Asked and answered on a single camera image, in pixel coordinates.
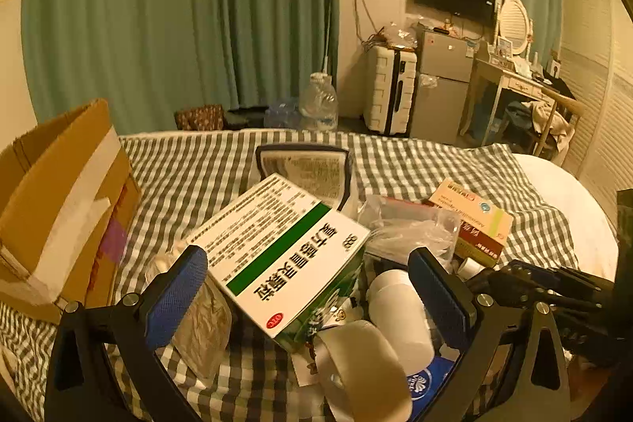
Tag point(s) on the brown cardboard box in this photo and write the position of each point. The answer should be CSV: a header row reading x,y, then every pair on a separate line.
x,y
59,184

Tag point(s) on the white louvered wardrobe doors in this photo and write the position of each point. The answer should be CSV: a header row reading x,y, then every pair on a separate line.
x,y
593,81

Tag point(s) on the orange medicine box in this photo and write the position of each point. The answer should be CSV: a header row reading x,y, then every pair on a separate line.
x,y
474,212

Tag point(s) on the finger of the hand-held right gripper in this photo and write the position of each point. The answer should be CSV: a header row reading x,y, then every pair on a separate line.
x,y
583,333
544,277

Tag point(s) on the blue and white printed packet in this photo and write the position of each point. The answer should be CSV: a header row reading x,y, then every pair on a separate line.
x,y
430,387

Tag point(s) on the grey two-door fridge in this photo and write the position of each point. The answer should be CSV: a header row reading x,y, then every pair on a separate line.
x,y
442,81

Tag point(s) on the silver foil sachet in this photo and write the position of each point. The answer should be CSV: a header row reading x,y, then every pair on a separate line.
x,y
202,328

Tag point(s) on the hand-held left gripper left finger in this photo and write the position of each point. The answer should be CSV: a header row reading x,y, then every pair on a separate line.
x,y
183,298

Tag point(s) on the plastic bags on suitcase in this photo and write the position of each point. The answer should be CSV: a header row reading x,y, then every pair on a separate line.
x,y
395,37

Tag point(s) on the white dressing table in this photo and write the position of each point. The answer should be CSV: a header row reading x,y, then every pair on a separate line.
x,y
514,81

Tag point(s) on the brown patterned bag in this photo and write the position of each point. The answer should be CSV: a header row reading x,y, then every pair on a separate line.
x,y
200,116

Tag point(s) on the red medicine box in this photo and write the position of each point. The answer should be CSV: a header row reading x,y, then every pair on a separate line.
x,y
477,248

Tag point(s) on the wide green curtain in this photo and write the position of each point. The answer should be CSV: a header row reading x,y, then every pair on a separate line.
x,y
148,6

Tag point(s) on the green checked blanket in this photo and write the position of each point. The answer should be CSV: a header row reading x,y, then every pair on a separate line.
x,y
198,175

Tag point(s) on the white plastic bottle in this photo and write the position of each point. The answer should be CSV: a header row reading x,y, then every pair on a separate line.
x,y
400,318

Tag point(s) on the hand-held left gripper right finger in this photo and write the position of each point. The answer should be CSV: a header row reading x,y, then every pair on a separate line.
x,y
437,298

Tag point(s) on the black-edged printed pouch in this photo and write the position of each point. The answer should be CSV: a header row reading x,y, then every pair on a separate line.
x,y
306,170

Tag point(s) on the large clear water bottle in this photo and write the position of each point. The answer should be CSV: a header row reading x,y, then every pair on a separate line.
x,y
319,103

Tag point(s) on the black bag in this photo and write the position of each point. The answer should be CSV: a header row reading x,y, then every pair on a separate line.
x,y
245,118

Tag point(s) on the white suitcase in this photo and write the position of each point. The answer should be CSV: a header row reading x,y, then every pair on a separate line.
x,y
383,86

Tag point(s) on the wooden chair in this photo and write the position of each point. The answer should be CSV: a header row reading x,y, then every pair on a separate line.
x,y
568,103

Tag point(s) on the clear plastic bag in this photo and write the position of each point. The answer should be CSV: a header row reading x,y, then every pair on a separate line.
x,y
410,224

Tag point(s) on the white oval vanity mirror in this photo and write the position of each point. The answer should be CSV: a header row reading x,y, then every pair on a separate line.
x,y
514,24

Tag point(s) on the clear tape roll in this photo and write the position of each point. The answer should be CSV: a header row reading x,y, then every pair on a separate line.
x,y
376,353

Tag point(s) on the small white bottle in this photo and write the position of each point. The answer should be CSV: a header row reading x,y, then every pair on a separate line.
x,y
467,267

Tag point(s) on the green and white medicine box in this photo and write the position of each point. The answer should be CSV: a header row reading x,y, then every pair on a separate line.
x,y
277,244

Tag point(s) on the pale clothes pile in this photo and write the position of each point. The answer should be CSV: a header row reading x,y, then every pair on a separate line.
x,y
549,120

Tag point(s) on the pack of water bottles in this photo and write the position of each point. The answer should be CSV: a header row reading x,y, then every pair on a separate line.
x,y
282,113

